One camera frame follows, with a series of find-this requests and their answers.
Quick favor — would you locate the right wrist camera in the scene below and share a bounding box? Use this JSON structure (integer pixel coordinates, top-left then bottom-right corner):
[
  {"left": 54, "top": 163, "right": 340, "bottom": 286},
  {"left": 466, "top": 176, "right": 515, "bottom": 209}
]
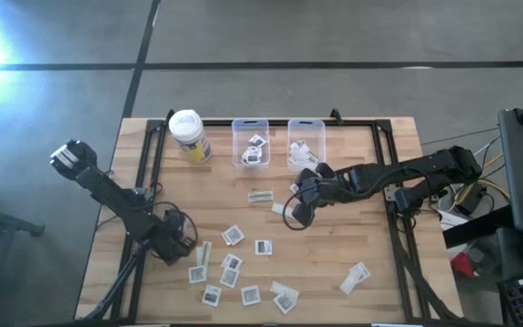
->
[{"left": 291, "top": 202, "right": 316, "bottom": 228}]

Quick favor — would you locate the yellow cable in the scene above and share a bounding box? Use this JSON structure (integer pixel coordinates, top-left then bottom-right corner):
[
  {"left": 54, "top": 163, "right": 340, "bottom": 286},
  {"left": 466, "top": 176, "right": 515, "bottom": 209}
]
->
[{"left": 454, "top": 152, "right": 512, "bottom": 205}]

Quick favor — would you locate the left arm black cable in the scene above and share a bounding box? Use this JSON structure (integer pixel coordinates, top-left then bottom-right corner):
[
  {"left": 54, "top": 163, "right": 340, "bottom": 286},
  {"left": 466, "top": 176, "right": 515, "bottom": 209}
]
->
[{"left": 145, "top": 181, "right": 199, "bottom": 255}]

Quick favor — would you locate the black floor stand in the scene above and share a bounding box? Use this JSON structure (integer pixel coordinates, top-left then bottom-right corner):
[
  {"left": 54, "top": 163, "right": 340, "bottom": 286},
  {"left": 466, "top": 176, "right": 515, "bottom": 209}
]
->
[{"left": 0, "top": 180, "right": 46, "bottom": 327}]

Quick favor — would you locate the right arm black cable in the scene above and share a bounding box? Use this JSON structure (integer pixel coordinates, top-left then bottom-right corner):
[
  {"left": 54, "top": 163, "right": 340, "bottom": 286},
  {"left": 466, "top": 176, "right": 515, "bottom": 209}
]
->
[{"left": 282, "top": 188, "right": 320, "bottom": 232}]

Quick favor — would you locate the white paper sheet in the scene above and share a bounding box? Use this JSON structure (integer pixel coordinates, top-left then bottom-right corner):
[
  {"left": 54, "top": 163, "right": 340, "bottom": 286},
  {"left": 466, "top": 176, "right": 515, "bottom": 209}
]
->
[{"left": 437, "top": 209, "right": 471, "bottom": 233}]

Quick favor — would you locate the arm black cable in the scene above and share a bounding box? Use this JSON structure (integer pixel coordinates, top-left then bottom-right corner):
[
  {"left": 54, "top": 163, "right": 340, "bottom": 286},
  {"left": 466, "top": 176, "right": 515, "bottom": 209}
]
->
[
  {"left": 145, "top": 181, "right": 199, "bottom": 255},
  {"left": 282, "top": 188, "right": 320, "bottom": 232}
]

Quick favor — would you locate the yellow disinfecting wipes canister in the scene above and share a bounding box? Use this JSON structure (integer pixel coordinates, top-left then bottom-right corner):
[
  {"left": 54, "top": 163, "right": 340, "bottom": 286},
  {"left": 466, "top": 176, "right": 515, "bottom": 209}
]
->
[{"left": 168, "top": 108, "right": 212, "bottom": 165}]

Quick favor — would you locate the red object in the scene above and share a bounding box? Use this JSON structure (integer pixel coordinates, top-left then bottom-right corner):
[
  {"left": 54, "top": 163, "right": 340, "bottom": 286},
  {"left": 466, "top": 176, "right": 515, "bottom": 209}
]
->
[{"left": 450, "top": 253, "right": 479, "bottom": 278}]

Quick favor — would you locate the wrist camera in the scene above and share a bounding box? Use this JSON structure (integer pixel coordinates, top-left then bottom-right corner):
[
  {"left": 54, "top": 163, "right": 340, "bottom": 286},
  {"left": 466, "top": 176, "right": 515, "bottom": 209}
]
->
[
  {"left": 163, "top": 209, "right": 185, "bottom": 228},
  {"left": 291, "top": 202, "right": 316, "bottom": 228}
]

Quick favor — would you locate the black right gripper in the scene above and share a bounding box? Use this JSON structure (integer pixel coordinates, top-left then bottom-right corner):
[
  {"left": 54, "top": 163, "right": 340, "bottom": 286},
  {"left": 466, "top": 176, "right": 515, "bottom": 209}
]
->
[{"left": 296, "top": 162, "right": 358, "bottom": 209}]

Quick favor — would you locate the black cart leg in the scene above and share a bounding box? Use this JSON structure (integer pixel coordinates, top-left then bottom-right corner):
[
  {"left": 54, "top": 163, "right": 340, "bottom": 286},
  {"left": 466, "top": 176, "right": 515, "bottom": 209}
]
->
[{"left": 441, "top": 203, "right": 517, "bottom": 249}]

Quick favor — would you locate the clear plastic bin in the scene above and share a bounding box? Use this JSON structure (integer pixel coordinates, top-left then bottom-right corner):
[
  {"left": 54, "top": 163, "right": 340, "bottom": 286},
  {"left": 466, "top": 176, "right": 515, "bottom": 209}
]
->
[
  {"left": 231, "top": 118, "right": 271, "bottom": 173},
  {"left": 286, "top": 118, "right": 327, "bottom": 173}
]

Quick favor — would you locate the black power brick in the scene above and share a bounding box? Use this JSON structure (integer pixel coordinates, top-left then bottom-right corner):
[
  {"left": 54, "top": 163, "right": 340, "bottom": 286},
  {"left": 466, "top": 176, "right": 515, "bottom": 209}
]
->
[{"left": 454, "top": 182, "right": 488, "bottom": 215}]

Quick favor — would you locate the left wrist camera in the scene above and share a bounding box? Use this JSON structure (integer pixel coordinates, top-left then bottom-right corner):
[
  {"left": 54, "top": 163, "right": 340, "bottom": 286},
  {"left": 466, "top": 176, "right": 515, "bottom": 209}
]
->
[{"left": 163, "top": 209, "right": 185, "bottom": 228}]

